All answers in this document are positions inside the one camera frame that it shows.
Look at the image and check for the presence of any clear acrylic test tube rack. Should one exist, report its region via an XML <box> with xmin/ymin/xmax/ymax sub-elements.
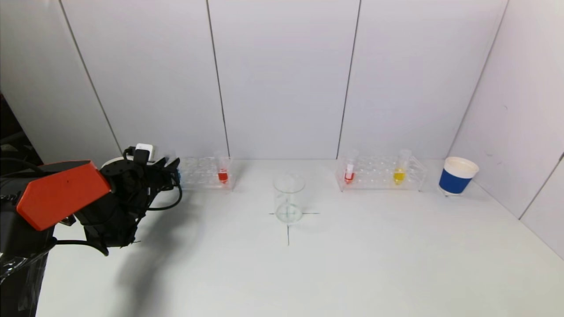
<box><xmin>176</xmin><ymin>157</ymin><xmax>235</xmax><ymax>192</ymax></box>
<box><xmin>335</xmin><ymin>154</ymin><xmax>427</xmax><ymax>192</ymax></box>

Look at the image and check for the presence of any yellow liquid test tube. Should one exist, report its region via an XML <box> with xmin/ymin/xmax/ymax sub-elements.
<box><xmin>392</xmin><ymin>149</ymin><xmax>411</xmax><ymax>184</ymax></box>

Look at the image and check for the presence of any red liquid test tube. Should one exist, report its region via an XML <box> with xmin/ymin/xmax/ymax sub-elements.
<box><xmin>216</xmin><ymin>152</ymin><xmax>230</xmax><ymax>185</ymax></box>

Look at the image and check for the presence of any red liquid tube white label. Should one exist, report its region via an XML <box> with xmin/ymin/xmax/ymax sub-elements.
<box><xmin>344</xmin><ymin>150</ymin><xmax>358</xmax><ymax>184</ymax></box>

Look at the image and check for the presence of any clear glass beaker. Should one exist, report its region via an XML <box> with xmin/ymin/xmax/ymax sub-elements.
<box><xmin>273</xmin><ymin>173</ymin><xmax>306</xmax><ymax>224</ymax></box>

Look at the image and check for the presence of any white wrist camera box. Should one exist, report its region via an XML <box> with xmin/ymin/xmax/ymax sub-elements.
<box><xmin>134</xmin><ymin>143</ymin><xmax>154</xmax><ymax>164</ymax></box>

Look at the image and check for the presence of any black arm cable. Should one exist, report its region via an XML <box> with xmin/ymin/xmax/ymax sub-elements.
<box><xmin>56</xmin><ymin>147</ymin><xmax>183</xmax><ymax>257</ymax></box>

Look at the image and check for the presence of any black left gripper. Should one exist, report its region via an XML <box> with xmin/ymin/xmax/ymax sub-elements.
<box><xmin>146</xmin><ymin>157</ymin><xmax>181</xmax><ymax>191</ymax></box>

